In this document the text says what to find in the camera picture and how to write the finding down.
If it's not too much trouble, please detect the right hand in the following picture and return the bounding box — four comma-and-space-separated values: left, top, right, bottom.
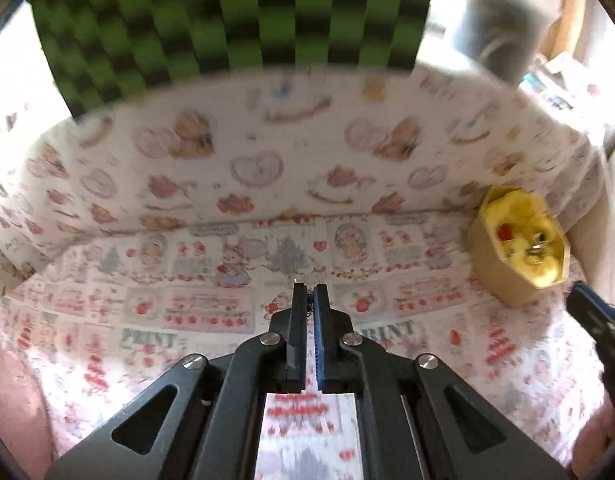
571, 393, 615, 479

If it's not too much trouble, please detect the baby bear patterned sheet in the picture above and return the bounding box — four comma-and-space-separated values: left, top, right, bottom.
0, 64, 605, 479

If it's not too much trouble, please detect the green checkered tissue box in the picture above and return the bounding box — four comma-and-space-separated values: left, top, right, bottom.
30, 0, 430, 117

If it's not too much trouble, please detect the translucent plastic jar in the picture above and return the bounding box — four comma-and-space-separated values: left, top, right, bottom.
446, 0, 561, 86

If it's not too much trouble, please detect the gold earring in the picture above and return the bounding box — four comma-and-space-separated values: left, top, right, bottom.
525, 231, 551, 266

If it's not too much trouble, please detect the red gem jewelry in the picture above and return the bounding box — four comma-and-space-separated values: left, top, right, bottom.
496, 222, 515, 242

